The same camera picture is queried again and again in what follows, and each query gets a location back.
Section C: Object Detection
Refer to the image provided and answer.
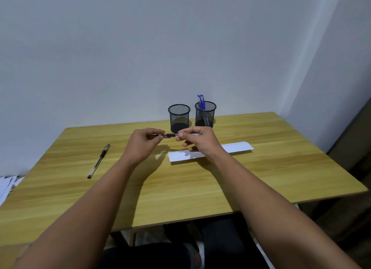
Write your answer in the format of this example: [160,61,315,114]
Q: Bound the person's right hand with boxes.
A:
[176,126,225,162]

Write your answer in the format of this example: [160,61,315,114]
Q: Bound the person's left hand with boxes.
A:
[122,128,166,167]

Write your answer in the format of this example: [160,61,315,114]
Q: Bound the clear black-capped gel pen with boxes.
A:
[151,133,202,138]
[87,144,111,179]

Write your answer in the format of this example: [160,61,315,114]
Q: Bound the person's right forearm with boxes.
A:
[208,152,362,269]

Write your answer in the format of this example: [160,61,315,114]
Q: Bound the person's left forearm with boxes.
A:
[13,156,137,269]

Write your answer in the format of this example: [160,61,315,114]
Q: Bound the black mesh pen holder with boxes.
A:
[168,104,191,134]
[195,101,217,128]

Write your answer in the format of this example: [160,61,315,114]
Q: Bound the blue capped pen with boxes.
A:
[200,94,210,127]
[197,95,207,127]

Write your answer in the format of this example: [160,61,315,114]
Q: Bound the white paper strip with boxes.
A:
[168,141,254,163]

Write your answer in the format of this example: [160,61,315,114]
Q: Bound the person's black trousers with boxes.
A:
[98,213,271,269]

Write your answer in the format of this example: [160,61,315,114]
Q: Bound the pile of white papers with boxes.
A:
[0,175,25,207]

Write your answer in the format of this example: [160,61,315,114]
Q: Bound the dark brown furniture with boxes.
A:
[298,97,371,269]

